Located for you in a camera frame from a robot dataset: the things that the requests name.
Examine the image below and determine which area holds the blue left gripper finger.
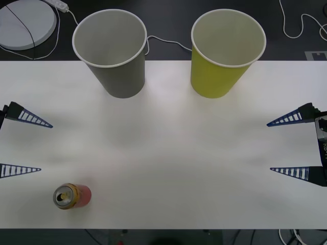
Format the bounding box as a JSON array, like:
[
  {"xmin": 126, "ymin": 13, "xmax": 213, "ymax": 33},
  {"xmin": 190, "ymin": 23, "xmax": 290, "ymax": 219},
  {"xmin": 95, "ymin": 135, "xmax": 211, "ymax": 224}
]
[
  {"xmin": 0, "ymin": 163, "xmax": 42, "ymax": 179},
  {"xmin": 3, "ymin": 101, "xmax": 54, "ymax": 129}
]

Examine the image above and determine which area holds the yellow-green plastic waste bin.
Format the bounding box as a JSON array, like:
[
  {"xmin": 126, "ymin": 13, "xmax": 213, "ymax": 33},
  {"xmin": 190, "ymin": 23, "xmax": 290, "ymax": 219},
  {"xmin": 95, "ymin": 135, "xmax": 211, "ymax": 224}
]
[{"xmin": 190, "ymin": 8, "xmax": 267, "ymax": 99}]

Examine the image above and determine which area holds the thin white looping cable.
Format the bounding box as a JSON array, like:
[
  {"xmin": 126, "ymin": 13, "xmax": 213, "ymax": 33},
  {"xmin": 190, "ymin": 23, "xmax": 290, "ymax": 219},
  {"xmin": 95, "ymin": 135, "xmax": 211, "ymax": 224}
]
[{"xmin": 0, "ymin": 5, "xmax": 61, "ymax": 61}]

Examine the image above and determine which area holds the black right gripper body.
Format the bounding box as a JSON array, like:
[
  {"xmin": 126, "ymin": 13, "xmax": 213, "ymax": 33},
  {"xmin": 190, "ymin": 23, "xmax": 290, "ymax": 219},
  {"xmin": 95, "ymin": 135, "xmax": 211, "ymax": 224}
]
[{"xmin": 314, "ymin": 111, "xmax": 327, "ymax": 177}]

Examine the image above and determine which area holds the round pale grey disc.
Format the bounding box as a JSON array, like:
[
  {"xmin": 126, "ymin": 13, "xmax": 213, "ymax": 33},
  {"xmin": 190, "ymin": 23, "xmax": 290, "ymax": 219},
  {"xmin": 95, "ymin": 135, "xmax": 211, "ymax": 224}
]
[{"xmin": 0, "ymin": 0, "xmax": 57, "ymax": 51}]

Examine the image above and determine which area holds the thin black cable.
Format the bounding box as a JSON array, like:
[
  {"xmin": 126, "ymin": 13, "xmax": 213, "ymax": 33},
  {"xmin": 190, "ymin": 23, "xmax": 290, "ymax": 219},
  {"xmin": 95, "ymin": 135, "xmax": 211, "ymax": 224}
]
[{"xmin": 5, "ymin": 4, "xmax": 36, "ymax": 61}]

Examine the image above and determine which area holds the white power strip cord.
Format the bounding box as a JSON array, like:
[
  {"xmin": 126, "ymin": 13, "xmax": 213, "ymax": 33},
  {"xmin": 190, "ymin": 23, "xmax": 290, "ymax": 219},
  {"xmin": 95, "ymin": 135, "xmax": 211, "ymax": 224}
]
[{"xmin": 66, "ymin": 9, "xmax": 193, "ymax": 56}]

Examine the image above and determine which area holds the white curling cable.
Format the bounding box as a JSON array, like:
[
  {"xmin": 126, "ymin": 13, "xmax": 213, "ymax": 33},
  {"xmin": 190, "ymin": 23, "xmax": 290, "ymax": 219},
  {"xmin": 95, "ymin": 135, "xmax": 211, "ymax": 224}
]
[{"xmin": 279, "ymin": 0, "xmax": 327, "ymax": 41}]

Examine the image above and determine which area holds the grey plastic waste bin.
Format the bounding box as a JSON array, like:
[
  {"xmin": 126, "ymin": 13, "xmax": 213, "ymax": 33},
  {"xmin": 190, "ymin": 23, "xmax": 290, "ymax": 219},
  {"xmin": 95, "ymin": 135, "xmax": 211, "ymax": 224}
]
[{"xmin": 72, "ymin": 9, "xmax": 148, "ymax": 99}]

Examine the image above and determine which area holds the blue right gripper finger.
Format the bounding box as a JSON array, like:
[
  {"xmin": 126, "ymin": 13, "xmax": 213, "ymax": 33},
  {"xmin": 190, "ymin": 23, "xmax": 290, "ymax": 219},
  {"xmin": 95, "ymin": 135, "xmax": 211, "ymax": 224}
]
[
  {"xmin": 266, "ymin": 102, "xmax": 321, "ymax": 128},
  {"xmin": 269, "ymin": 165, "xmax": 327, "ymax": 188}
]

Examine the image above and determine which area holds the white cable under table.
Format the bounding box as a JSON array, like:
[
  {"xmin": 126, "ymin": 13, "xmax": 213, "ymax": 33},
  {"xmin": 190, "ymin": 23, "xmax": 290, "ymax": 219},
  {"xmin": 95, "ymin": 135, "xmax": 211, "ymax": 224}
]
[
  {"xmin": 277, "ymin": 229, "xmax": 291, "ymax": 245},
  {"xmin": 292, "ymin": 229, "xmax": 308, "ymax": 245}
]

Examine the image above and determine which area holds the red and gold drink can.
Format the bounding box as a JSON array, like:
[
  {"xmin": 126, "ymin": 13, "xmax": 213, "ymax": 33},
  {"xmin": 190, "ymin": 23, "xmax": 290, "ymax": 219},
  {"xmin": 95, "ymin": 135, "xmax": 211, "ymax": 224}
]
[{"xmin": 53, "ymin": 183, "xmax": 92, "ymax": 210}]

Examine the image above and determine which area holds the white power strip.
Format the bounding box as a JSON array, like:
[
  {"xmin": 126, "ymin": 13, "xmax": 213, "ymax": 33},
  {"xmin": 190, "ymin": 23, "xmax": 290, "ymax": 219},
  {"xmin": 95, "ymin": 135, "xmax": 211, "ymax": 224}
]
[{"xmin": 42, "ymin": 0, "xmax": 70, "ymax": 12}]

